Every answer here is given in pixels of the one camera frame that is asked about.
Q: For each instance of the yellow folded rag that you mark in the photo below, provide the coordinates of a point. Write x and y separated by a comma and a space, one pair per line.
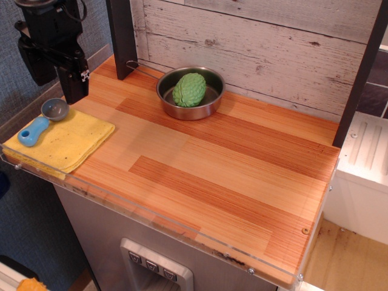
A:
64, 146

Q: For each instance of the silver ice dispenser panel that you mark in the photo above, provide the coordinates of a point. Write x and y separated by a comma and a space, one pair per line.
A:
154, 266

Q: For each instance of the clear acrylic edge guard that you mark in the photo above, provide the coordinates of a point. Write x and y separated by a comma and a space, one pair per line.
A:
243, 230

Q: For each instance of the white toy sink unit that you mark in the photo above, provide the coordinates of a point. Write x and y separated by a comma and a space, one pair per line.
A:
357, 199

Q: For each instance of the stainless steel pot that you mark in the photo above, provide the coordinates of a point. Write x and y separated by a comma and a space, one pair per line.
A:
215, 88

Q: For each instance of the green plastic grape bunch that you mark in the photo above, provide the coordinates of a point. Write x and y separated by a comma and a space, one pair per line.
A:
190, 90

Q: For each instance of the blue grey measuring scoop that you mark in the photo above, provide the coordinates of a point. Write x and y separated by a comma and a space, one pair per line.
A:
52, 110

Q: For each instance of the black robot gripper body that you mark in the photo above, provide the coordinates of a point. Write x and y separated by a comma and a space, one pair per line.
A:
53, 28

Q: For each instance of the dark vertical post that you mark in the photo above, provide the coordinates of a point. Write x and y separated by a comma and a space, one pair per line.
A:
123, 36
366, 65

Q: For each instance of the dark right vertical post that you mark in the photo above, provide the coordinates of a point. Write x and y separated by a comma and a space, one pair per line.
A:
366, 65

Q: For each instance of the orange yellow cloth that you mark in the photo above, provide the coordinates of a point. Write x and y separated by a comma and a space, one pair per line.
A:
31, 284

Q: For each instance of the dark left vertical post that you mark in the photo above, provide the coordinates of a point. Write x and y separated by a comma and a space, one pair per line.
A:
123, 36

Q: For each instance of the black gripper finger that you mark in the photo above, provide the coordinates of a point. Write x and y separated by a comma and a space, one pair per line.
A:
74, 79
40, 69

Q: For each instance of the silver toy fridge cabinet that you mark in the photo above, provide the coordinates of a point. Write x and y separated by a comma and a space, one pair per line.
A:
101, 230

